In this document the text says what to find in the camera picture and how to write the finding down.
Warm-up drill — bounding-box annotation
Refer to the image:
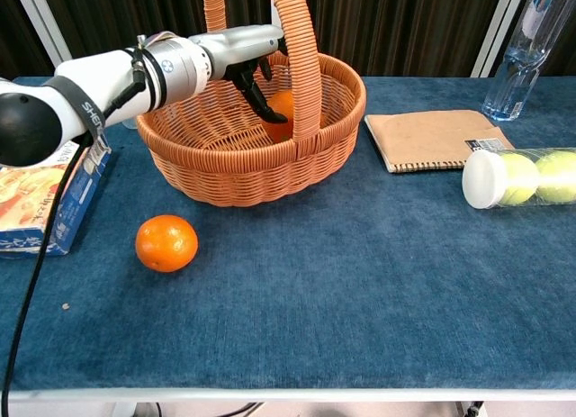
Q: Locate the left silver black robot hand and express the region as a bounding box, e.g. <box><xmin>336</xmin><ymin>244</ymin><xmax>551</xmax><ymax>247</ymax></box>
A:
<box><xmin>204</xmin><ymin>23</ymin><xmax>289</xmax><ymax>123</ymax></box>

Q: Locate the large pear-shaped orange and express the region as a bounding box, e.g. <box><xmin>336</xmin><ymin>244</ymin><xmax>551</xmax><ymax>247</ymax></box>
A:
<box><xmin>260</xmin><ymin>90</ymin><xmax>296</xmax><ymax>143</ymax></box>

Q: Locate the small round orange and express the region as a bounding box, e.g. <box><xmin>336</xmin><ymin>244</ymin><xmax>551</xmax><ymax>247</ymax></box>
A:
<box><xmin>135</xmin><ymin>214</ymin><xmax>200</xmax><ymax>274</ymax></box>

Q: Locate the printed snack box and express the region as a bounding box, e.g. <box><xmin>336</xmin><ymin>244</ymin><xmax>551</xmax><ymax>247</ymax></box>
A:
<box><xmin>0</xmin><ymin>132</ymin><xmax>113</xmax><ymax>258</ymax></box>

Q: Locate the dark pleated curtain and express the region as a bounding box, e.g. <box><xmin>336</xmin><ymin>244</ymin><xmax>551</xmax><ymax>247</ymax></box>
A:
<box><xmin>0</xmin><ymin>0</ymin><xmax>576</xmax><ymax>79</ymax></box>

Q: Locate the brown spiral notebook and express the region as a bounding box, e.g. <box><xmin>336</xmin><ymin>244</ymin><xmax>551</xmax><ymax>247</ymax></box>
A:
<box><xmin>364</xmin><ymin>109</ymin><xmax>517</xmax><ymax>174</ymax></box>

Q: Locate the clear tennis ball tube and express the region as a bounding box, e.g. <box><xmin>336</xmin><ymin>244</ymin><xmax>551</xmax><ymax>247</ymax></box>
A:
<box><xmin>462</xmin><ymin>147</ymin><xmax>576</xmax><ymax>210</ymax></box>

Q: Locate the clear plastic water bottle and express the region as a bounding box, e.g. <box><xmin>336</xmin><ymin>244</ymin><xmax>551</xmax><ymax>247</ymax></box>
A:
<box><xmin>481</xmin><ymin>0</ymin><xmax>571</xmax><ymax>122</ymax></box>

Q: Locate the yellow tennis ball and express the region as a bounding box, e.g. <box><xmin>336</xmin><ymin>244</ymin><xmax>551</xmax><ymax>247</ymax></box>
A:
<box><xmin>535</xmin><ymin>150</ymin><xmax>576</xmax><ymax>204</ymax></box>
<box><xmin>498</xmin><ymin>151</ymin><xmax>541</xmax><ymax>206</ymax></box>

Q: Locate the orange wicker basket with handle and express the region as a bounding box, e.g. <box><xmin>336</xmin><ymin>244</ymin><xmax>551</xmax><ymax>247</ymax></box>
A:
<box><xmin>135</xmin><ymin>0</ymin><xmax>368</xmax><ymax>209</ymax></box>

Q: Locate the white frame post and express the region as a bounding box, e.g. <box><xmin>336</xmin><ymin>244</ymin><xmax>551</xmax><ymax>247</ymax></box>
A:
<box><xmin>8</xmin><ymin>0</ymin><xmax>74</xmax><ymax>78</ymax></box>
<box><xmin>470</xmin><ymin>0</ymin><xmax>533</xmax><ymax>78</ymax></box>

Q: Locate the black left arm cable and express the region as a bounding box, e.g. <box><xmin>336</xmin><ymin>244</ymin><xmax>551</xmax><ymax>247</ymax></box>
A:
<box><xmin>0</xmin><ymin>135</ymin><xmax>94</xmax><ymax>417</ymax></box>

